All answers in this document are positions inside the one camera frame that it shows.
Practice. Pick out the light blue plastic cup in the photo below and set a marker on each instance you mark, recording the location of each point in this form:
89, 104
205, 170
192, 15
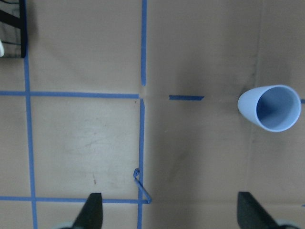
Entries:
274, 108

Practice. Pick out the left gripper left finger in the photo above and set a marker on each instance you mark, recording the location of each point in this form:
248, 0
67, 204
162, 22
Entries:
91, 214

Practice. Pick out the black wire mug rack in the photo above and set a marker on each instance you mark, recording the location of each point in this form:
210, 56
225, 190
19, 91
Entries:
13, 36

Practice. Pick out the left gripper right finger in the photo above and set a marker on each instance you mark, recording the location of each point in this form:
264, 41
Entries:
251, 215

